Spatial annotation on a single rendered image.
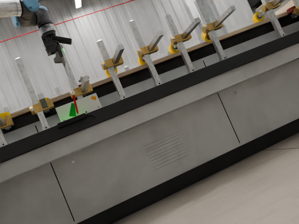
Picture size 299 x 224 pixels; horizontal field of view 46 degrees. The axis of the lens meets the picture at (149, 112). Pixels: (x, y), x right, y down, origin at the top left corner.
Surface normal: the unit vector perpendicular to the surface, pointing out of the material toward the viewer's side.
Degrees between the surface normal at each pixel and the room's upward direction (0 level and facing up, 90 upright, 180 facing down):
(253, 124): 90
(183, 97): 90
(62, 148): 90
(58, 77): 90
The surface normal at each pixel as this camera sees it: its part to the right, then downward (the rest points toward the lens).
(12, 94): 0.16, -0.14
